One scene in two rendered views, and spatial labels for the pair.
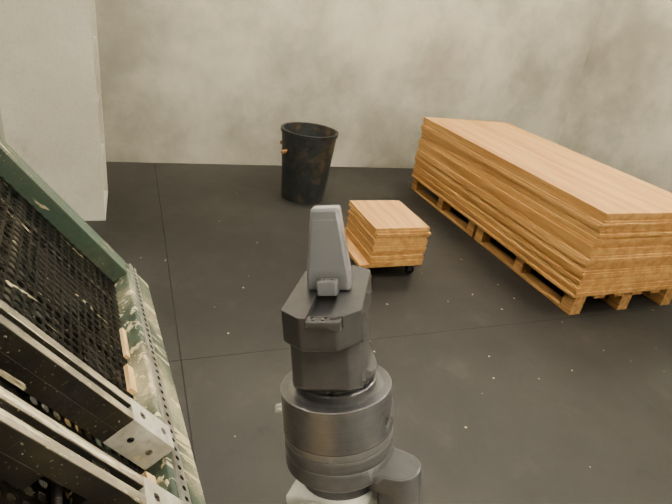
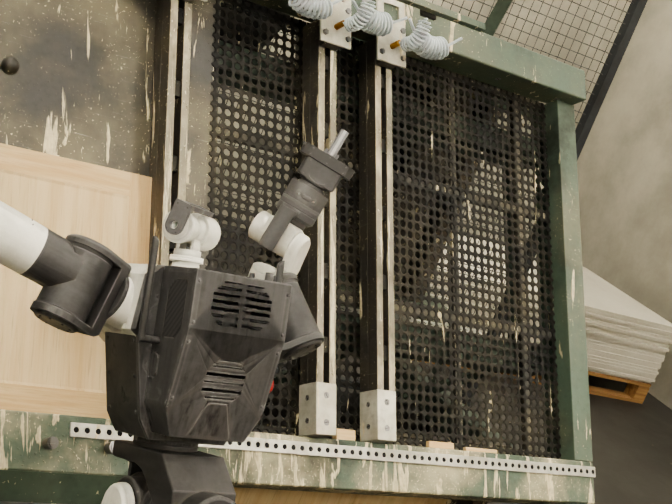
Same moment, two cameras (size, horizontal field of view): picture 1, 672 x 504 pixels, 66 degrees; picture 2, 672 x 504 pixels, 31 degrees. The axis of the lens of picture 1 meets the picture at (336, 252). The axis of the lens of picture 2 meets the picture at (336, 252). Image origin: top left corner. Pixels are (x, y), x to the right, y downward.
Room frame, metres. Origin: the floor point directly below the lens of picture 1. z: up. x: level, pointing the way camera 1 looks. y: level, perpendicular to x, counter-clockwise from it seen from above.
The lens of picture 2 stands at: (0.02, -2.50, 1.99)
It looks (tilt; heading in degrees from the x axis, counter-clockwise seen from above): 13 degrees down; 81
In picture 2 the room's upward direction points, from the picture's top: 22 degrees clockwise
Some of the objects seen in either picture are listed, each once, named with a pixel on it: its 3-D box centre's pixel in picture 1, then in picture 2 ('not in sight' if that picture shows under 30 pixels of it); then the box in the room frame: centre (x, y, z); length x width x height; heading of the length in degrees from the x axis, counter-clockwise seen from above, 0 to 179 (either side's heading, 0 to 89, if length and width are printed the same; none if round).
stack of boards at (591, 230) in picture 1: (529, 197); not in sight; (4.45, -1.64, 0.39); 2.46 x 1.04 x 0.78; 23
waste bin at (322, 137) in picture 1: (305, 163); not in sight; (4.65, 0.41, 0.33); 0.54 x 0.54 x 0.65
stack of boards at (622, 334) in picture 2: not in sight; (474, 300); (2.11, 4.76, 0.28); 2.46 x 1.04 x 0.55; 23
